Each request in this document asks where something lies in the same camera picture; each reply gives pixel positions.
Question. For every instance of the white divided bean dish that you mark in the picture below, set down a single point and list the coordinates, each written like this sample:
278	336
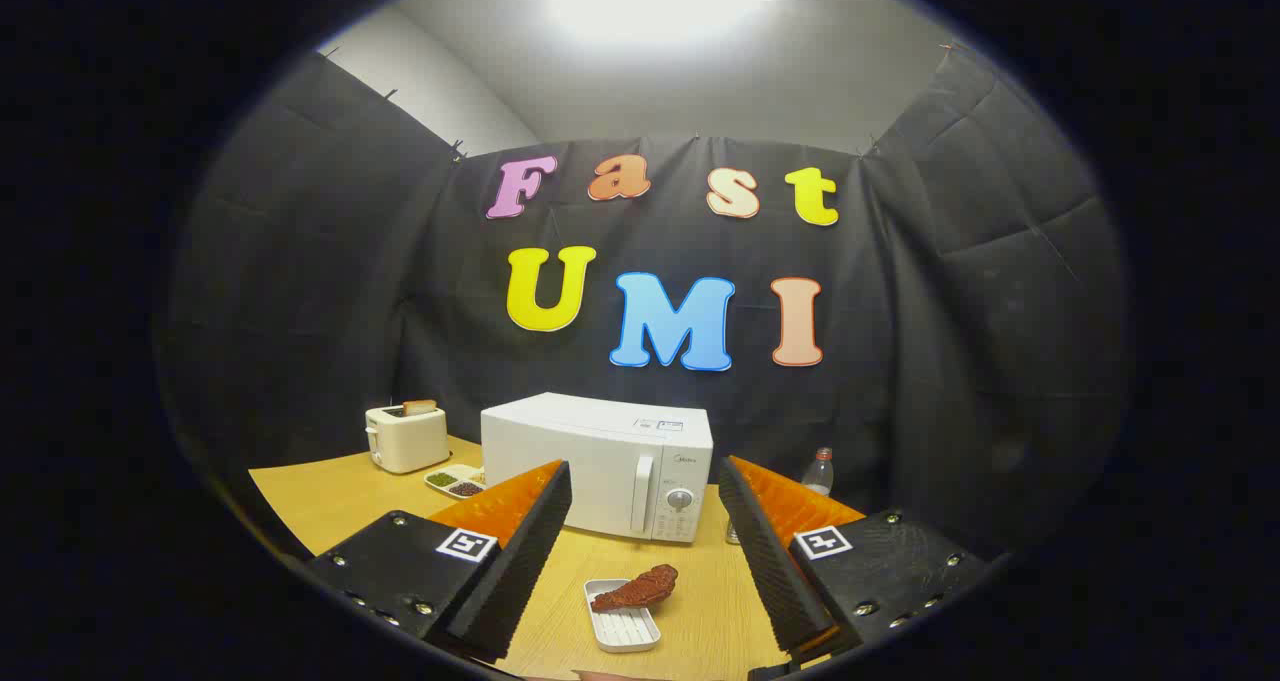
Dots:
455	483

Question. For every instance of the bread slice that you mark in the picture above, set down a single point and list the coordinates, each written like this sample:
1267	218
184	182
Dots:
420	407

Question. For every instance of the white toaster oven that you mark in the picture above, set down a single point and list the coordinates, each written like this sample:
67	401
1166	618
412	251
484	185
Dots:
580	451

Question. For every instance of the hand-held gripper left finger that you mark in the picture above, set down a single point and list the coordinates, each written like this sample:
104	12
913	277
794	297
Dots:
520	571

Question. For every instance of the brown roasted meat piece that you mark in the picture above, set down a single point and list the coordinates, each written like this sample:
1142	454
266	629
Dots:
640	589

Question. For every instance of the cream slot toaster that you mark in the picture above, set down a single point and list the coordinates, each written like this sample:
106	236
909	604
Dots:
410	441

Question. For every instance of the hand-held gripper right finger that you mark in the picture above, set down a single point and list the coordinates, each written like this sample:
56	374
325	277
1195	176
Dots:
765	561

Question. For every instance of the white ribbed rectangular plate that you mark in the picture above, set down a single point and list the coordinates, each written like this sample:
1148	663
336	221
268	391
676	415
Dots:
625	631

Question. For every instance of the clear plastic water bottle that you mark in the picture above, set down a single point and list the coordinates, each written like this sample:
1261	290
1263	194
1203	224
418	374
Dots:
818	476

